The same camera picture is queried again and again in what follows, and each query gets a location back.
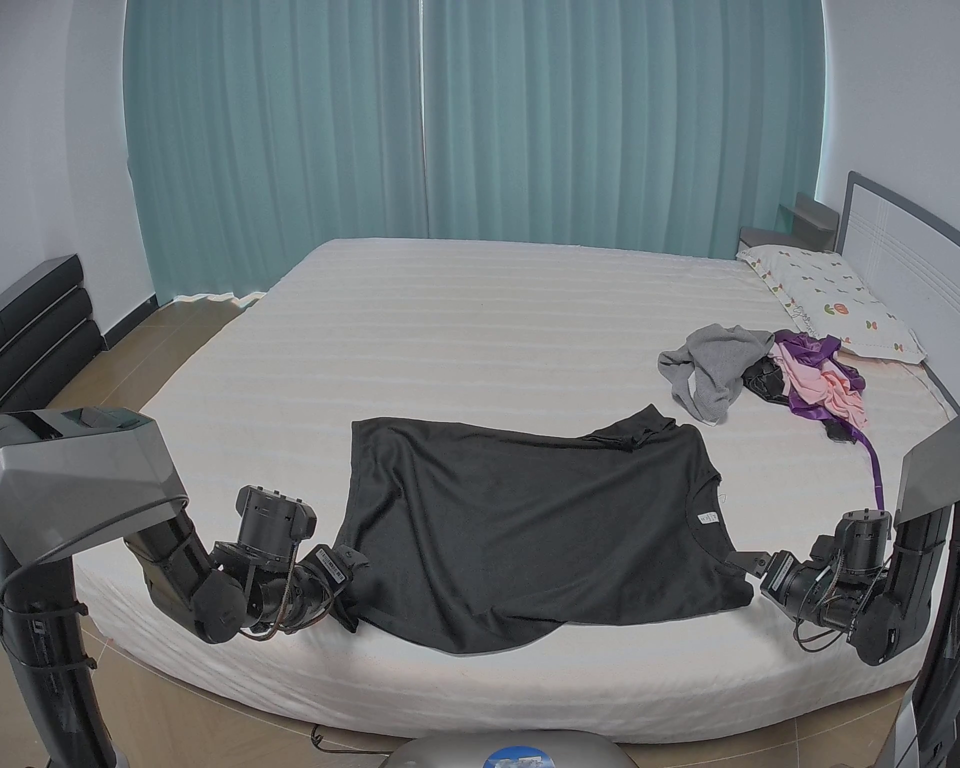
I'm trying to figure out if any blue-green curtain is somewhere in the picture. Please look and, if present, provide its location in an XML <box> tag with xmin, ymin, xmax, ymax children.
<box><xmin>122</xmin><ymin>0</ymin><xmax>427</xmax><ymax>309</ymax></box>
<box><xmin>421</xmin><ymin>0</ymin><xmax>826</xmax><ymax>260</ymax></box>

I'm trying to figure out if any grey garment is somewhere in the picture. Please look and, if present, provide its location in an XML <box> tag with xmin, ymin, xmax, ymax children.
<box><xmin>657</xmin><ymin>324</ymin><xmax>776</xmax><ymax>427</ymax></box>

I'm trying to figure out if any bed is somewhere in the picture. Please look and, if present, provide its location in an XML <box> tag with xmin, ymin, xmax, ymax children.
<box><xmin>71</xmin><ymin>171</ymin><xmax>960</xmax><ymax>745</ymax></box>

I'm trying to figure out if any white printed pillow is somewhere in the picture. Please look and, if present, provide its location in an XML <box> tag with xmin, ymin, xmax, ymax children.
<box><xmin>736</xmin><ymin>243</ymin><xmax>930</xmax><ymax>366</ymax></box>

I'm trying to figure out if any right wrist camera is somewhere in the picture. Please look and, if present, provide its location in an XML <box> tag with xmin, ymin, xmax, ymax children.
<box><xmin>831</xmin><ymin>508</ymin><xmax>895</xmax><ymax>585</ymax></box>

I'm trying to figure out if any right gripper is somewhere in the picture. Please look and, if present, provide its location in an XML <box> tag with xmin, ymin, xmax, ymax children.
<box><xmin>759</xmin><ymin>549</ymin><xmax>820</xmax><ymax>613</ymax></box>

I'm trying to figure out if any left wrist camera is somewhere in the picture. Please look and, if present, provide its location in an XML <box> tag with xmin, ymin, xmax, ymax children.
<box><xmin>234</xmin><ymin>483</ymin><xmax>318</xmax><ymax>556</ymax></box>

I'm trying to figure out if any pile of clothes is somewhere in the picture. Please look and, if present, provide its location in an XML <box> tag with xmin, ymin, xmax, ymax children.
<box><xmin>741</xmin><ymin>330</ymin><xmax>890</xmax><ymax>511</ymax></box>

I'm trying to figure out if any black chest of drawers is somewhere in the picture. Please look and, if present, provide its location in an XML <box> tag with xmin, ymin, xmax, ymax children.
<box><xmin>0</xmin><ymin>253</ymin><xmax>106</xmax><ymax>410</ymax></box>

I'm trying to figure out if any black T-shirt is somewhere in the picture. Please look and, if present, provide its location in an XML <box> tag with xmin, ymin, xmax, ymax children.
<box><xmin>330</xmin><ymin>403</ymin><xmax>755</xmax><ymax>657</ymax></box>

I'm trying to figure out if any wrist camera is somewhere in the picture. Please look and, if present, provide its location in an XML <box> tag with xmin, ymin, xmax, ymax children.
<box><xmin>831</xmin><ymin>508</ymin><xmax>895</xmax><ymax>585</ymax></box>
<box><xmin>234</xmin><ymin>483</ymin><xmax>318</xmax><ymax>556</ymax></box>

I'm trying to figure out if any grey bedside table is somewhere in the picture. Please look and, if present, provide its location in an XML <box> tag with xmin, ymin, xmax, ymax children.
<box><xmin>738</xmin><ymin>191</ymin><xmax>841</xmax><ymax>252</ymax></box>

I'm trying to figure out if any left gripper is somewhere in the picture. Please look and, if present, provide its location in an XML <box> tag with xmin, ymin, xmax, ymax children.
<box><xmin>296</xmin><ymin>545</ymin><xmax>373</xmax><ymax>621</ymax></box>

